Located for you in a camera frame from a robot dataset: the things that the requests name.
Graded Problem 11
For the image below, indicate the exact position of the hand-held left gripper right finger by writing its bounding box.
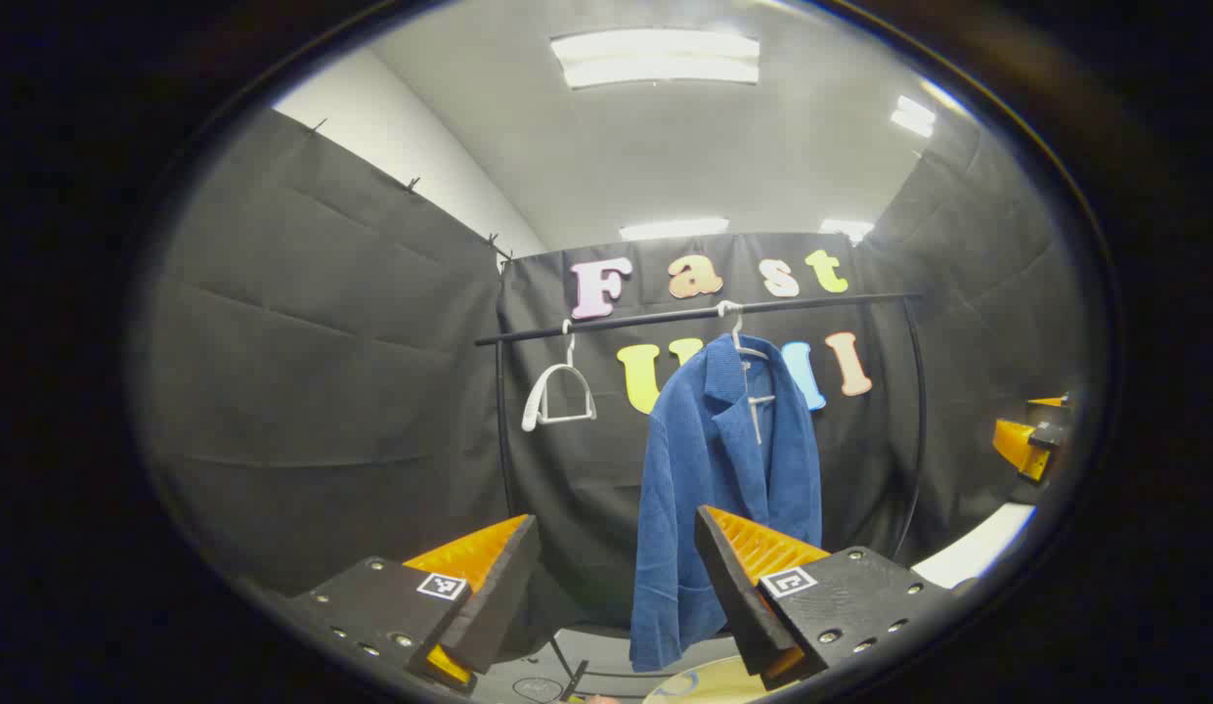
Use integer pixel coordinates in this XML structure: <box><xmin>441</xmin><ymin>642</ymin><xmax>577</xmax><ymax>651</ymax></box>
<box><xmin>692</xmin><ymin>504</ymin><xmax>959</xmax><ymax>693</ymax></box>

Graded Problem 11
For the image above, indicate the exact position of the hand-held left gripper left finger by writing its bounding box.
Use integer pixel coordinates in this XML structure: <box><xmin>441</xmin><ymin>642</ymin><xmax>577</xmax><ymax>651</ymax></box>
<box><xmin>274</xmin><ymin>513</ymin><xmax>543</xmax><ymax>697</ymax></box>

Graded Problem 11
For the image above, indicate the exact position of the blue corduroy jacket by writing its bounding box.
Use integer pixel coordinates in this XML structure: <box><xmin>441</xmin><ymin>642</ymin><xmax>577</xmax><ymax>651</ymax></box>
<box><xmin>628</xmin><ymin>332</ymin><xmax>824</xmax><ymax>674</ymax></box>

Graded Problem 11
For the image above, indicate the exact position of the white clothes hanger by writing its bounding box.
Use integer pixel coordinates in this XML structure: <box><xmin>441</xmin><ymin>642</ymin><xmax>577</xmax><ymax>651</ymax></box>
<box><xmin>521</xmin><ymin>320</ymin><xmax>598</xmax><ymax>433</ymax></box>
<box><xmin>715</xmin><ymin>299</ymin><xmax>776</xmax><ymax>447</ymax></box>

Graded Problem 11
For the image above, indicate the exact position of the black clothes rack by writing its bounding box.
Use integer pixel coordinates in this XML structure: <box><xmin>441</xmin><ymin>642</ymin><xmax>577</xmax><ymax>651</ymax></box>
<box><xmin>474</xmin><ymin>290</ymin><xmax>930</xmax><ymax>701</ymax></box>

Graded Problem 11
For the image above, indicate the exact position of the white box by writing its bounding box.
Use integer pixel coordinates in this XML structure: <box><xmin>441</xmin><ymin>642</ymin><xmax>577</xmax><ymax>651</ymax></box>
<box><xmin>914</xmin><ymin>502</ymin><xmax>1039</xmax><ymax>590</ymax></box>

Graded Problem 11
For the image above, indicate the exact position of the black backdrop cloth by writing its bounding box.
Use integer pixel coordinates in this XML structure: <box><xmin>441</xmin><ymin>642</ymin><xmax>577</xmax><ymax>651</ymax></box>
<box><xmin>137</xmin><ymin>108</ymin><xmax>1091</xmax><ymax>646</ymax></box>

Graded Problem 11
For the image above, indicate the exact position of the large ceiling light panel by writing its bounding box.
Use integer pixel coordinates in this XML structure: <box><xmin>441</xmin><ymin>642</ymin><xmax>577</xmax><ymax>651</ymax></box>
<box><xmin>550</xmin><ymin>28</ymin><xmax>761</xmax><ymax>91</ymax></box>

